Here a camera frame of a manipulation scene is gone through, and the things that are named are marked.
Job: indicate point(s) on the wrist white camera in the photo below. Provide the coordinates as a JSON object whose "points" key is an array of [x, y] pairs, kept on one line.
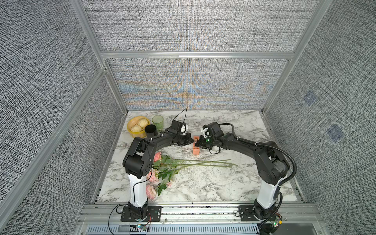
{"points": [[205, 131], [183, 129]]}

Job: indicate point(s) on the black mug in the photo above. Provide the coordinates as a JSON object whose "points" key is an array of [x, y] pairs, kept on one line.
{"points": [[151, 131]]}

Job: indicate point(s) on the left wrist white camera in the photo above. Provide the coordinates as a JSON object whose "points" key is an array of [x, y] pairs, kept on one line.
{"points": [[183, 129]]}

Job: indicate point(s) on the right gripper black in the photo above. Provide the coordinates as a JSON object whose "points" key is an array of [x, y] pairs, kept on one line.
{"points": [[200, 144]]}

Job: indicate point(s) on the orange tape dispenser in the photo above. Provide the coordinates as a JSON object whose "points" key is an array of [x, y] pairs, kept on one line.
{"points": [[196, 150]]}

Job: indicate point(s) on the aluminium front rail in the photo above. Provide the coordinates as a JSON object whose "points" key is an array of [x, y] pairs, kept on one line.
{"points": [[212, 212]]}

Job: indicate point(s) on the green glass cup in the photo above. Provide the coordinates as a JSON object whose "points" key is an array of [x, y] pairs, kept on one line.
{"points": [[158, 121]]}

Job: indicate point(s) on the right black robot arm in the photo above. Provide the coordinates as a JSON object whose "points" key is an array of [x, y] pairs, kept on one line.
{"points": [[275, 167]]}

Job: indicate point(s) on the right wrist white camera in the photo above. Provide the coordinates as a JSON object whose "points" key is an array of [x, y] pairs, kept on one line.
{"points": [[205, 131]]}

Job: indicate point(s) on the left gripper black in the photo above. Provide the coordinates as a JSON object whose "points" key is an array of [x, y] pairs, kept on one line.
{"points": [[188, 139]]}

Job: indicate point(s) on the pink flower bouquet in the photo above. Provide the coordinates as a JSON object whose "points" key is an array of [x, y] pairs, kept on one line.
{"points": [[165, 168]]}

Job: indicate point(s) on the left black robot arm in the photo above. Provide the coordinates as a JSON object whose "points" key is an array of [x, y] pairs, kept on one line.
{"points": [[140, 157]]}

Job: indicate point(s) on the yellow bowl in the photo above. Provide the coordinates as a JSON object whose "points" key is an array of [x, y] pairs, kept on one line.
{"points": [[134, 121]]}

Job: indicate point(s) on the steamed bun in bowl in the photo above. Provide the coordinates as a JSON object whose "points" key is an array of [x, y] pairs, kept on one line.
{"points": [[136, 129]]}

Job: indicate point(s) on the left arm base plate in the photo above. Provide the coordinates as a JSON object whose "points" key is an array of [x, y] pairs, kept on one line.
{"points": [[146, 213]]}

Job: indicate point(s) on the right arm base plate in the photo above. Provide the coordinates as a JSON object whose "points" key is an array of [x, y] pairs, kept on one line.
{"points": [[249, 212]]}

